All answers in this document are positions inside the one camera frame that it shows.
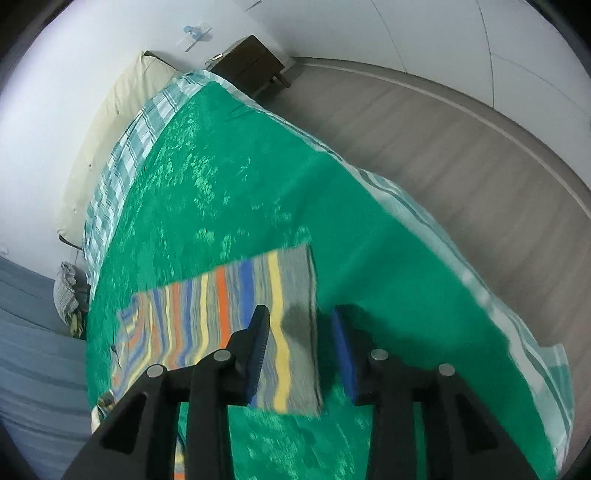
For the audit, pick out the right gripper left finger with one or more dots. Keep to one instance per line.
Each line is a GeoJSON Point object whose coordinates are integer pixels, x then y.
{"type": "Point", "coordinates": [137, 439]}

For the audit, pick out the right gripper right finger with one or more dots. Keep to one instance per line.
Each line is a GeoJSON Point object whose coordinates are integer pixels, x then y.
{"type": "Point", "coordinates": [427, 423]}

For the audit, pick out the striped knitted sweater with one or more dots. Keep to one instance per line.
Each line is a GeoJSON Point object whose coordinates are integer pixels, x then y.
{"type": "Point", "coordinates": [179, 324]}

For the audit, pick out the blue-grey curtain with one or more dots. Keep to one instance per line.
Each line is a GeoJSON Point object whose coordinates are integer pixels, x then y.
{"type": "Point", "coordinates": [43, 380]}

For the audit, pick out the teal plaid bed sheet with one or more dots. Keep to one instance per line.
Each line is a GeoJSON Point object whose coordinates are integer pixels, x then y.
{"type": "Point", "coordinates": [124, 161]}

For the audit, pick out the grey checked cloth pile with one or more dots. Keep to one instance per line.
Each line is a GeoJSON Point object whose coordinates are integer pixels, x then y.
{"type": "Point", "coordinates": [71, 299]}

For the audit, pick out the green floral bedspread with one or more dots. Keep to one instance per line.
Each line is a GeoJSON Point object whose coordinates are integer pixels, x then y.
{"type": "Point", "coordinates": [258, 193]}

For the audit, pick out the cream padded headboard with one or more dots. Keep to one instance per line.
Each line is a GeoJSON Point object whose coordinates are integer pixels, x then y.
{"type": "Point", "coordinates": [142, 79]}

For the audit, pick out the white wardrobe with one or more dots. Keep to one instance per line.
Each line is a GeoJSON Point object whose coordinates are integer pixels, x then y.
{"type": "Point", "coordinates": [503, 53]}

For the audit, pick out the dark wooden nightstand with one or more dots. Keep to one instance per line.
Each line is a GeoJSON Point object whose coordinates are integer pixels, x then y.
{"type": "Point", "coordinates": [249, 66]}

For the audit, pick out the white wall socket plate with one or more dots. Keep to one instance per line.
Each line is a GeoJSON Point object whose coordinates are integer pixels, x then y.
{"type": "Point", "coordinates": [193, 35]}

